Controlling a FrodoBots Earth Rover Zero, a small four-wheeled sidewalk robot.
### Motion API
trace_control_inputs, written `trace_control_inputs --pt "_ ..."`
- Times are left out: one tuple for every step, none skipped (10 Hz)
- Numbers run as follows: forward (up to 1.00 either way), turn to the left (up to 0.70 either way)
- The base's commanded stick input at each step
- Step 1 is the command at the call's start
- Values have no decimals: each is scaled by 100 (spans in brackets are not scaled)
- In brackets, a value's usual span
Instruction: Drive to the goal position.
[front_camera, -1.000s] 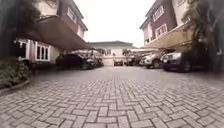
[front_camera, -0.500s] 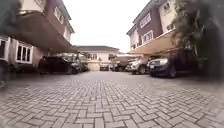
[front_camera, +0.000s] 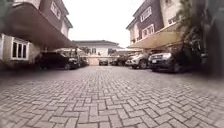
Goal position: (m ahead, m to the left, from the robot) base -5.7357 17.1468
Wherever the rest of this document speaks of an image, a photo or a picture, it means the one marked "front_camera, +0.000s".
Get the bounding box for dark car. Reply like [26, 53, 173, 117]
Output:
[109, 54, 132, 67]
[98, 59, 110, 67]

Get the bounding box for white house with dark roof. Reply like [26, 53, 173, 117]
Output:
[73, 39, 125, 67]

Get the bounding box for silver suv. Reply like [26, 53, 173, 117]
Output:
[124, 51, 158, 70]

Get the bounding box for grey brick paved road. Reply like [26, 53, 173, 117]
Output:
[0, 65, 224, 128]

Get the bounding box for cream carport canopy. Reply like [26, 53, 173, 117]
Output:
[128, 23, 185, 50]

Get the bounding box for black car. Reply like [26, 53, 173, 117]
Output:
[34, 51, 81, 71]

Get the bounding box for dark suv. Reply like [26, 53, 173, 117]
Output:
[147, 48, 201, 74]

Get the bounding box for brown and cream building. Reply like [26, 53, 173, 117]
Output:
[125, 0, 188, 48]

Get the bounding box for brown and white building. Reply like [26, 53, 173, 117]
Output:
[0, 0, 74, 65]

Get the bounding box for brown carport canopy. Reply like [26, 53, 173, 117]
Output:
[2, 2, 78, 52]

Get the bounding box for tree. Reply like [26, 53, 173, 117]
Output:
[175, 0, 224, 76]

